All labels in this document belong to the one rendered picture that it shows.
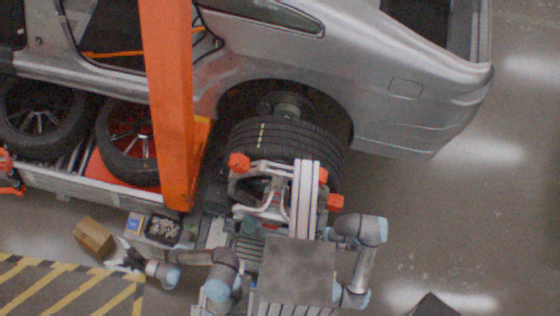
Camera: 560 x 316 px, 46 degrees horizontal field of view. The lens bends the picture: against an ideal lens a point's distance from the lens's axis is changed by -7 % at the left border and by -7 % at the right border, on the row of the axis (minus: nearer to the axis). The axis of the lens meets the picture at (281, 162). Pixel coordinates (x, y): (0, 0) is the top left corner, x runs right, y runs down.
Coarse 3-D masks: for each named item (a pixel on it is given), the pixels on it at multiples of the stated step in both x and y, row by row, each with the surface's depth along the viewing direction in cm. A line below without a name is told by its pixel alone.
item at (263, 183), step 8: (256, 160) 370; (272, 160) 367; (280, 160) 366; (256, 176) 410; (264, 176) 390; (240, 184) 399; (248, 184) 403; (256, 184) 408; (264, 184) 411; (256, 192) 407
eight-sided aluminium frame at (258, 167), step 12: (252, 168) 366; (264, 168) 361; (276, 168) 365; (288, 168) 362; (228, 180) 378; (228, 192) 391; (240, 192) 399; (324, 192) 373; (252, 204) 403; (324, 204) 381
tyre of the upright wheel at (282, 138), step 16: (240, 128) 380; (256, 128) 371; (272, 128) 367; (288, 128) 366; (304, 128) 368; (320, 128) 373; (240, 144) 371; (256, 144) 365; (272, 144) 363; (288, 144) 362; (304, 144) 365; (320, 144) 369; (336, 144) 379; (224, 160) 381; (288, 160) 363; (320, 160) 366; (336, 160) 376; (224, 176) 394; (336, 176) 375; (336, 192) 385
